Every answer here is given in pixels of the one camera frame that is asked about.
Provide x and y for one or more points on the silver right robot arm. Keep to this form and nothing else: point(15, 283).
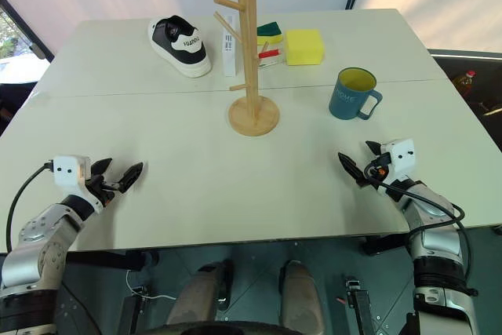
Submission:
point(435, 245)

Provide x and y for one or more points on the wooden mug tree stand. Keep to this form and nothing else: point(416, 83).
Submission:
point(248, 76)

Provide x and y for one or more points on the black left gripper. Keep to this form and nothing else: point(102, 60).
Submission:
point(98, 188)

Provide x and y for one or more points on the green and yellow sponge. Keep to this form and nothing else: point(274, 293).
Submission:
point(270, 33)

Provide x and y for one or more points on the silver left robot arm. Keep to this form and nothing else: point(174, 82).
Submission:
point(39, 241)

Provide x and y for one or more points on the yellow sponge block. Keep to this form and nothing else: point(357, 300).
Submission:
point(304, 48)

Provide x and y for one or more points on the white narrow carton box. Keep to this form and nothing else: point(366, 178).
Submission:
point(229, 48)

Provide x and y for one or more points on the black window frame bar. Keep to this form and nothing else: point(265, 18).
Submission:
point(27, 27)

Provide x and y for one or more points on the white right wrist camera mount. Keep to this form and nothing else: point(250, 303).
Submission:
point(402, 154)

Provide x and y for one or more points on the clear plastic pen case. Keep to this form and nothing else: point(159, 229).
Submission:
point(272, 62)

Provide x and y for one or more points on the black table frame bracket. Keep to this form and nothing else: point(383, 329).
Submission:
point(110, 260)
point(386, 244)

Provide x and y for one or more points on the oil bottle red cap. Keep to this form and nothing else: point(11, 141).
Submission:
point(464, 82)

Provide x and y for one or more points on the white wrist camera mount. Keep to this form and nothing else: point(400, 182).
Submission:
point(402, 154)
point(66, 170)

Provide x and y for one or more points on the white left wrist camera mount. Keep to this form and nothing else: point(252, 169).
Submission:
point(66, 170)

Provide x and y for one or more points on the red marker pen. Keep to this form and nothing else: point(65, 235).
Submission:
point(270, 53)

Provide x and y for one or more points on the blue mug yellow inside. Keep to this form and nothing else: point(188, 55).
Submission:
point(349, 99)

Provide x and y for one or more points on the white and black sneaker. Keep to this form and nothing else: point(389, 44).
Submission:
point(180, 46)

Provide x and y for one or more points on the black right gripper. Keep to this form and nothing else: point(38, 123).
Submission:
point(377, 174)

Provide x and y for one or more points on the black floor stand rail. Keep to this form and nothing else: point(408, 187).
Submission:
point(359, 307)

